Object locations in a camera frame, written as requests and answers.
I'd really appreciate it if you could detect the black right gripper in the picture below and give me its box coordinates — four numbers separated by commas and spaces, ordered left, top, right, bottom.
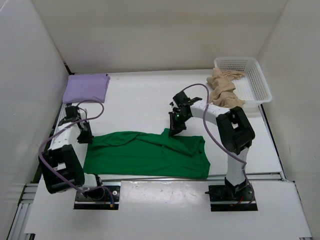
168, 111, 191, 137

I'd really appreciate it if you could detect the purple t shirt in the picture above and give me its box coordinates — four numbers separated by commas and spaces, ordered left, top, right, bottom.
62, 73, 110, 104

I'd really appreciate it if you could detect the beige t shirt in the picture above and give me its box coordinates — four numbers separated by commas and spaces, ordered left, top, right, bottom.
206, 67, 246, 109

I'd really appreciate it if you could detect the green t shirt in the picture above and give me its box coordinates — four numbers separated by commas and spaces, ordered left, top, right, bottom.
83, 128, 211, 179

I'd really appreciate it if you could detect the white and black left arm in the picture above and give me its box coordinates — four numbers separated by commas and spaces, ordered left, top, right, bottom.
38, 105, 106, 201

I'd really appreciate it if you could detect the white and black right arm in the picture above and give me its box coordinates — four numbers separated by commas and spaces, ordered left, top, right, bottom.
169, 91, 256, 200

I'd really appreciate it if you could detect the white plastic basket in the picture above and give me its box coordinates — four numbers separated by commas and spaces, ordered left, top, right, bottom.
214, 56, 272, 110

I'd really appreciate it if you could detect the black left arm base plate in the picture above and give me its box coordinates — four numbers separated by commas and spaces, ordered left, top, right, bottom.
73, 181, 121, 211

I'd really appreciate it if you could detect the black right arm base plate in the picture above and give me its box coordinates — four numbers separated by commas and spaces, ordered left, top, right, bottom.
205, 185, 258, 212

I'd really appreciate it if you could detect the aluminium table edge rail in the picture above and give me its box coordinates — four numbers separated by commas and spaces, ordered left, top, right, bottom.
99, 172, 283, 182

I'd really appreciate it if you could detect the aluminium left frame rail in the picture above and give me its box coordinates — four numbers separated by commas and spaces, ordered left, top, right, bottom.
0, 71, 68, 240

